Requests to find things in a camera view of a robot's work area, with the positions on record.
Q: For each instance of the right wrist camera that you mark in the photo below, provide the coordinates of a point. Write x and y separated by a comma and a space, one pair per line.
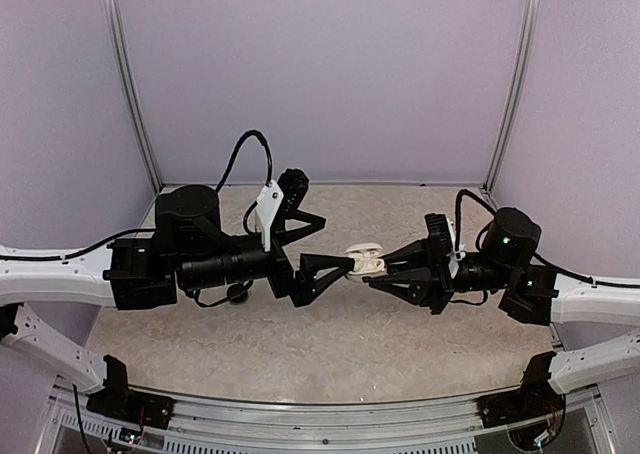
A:
442, 236

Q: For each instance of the white earbud charging case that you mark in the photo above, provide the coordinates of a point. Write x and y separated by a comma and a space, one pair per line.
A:
368, 261

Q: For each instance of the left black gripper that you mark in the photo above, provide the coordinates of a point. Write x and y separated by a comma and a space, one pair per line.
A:
282, 279

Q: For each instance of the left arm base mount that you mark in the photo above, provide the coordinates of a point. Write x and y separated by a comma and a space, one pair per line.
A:
118, 401

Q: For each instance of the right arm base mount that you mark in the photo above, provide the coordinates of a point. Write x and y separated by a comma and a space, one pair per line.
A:
533, 398

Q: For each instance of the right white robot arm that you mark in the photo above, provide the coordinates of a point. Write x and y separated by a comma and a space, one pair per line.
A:
541, 294

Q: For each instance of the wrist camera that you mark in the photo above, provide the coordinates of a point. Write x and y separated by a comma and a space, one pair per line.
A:
278, 202
442, 236

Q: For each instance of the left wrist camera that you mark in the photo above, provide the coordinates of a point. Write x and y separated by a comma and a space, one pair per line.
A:
278, 202

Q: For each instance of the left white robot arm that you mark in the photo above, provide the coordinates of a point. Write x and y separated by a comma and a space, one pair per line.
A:
141, 269

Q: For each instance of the right aluminium frame post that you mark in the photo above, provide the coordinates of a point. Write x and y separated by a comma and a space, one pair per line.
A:
514, 92

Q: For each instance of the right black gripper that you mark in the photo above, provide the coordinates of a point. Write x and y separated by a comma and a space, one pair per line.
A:
431, 289

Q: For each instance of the black round charging case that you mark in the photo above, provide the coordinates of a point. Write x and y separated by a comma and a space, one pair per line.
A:
237, 294

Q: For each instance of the front aluminium rail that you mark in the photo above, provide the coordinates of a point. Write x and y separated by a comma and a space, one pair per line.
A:
200, 424

